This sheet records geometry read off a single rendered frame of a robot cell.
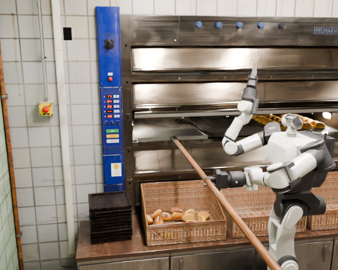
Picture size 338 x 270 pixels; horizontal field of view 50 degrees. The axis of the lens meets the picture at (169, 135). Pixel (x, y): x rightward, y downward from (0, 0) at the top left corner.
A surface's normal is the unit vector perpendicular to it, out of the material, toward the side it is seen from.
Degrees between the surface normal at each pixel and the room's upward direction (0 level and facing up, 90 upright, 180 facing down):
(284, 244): 90
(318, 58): 70
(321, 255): 90
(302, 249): 90
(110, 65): 90
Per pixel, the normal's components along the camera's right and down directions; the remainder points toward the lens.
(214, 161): 0.17, -0.11
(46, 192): 0.18, 0.23
